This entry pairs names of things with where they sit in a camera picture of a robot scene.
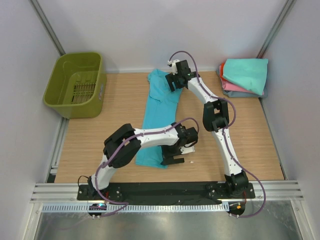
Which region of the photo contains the aluminium frame rail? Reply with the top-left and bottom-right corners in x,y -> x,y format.
31,180 -> 304,205

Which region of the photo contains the folded orange t shirt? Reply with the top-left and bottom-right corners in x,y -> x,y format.
219,62 -> 225,81

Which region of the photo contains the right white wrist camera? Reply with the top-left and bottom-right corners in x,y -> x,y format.
167,59 -> 180,75

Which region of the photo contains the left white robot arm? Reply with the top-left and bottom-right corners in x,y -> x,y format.
87,122 -> 199,197

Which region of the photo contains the green plastic bin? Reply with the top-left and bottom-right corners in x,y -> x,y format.
43,52 -> 107,119

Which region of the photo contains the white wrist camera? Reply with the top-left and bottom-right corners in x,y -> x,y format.
180,146 -> 195,155
167,59 -> 180,75

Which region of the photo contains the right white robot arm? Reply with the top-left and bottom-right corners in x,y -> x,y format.
165,59 -> 249,197

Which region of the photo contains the folded pink t shirt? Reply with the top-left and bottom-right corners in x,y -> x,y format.
220,78 -> 247,92

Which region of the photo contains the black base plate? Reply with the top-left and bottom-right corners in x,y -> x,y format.
76,181 -> 256,206

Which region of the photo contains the blue t shirt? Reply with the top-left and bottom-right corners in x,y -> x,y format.
135,69 -> 182,169

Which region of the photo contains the slotted cable duct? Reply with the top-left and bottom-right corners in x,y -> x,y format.
41,202 -> 229,214

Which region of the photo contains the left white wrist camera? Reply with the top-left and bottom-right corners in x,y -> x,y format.
180,146 -> 195,155

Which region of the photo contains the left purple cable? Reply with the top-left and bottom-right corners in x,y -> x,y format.
93,117 -> 201,217

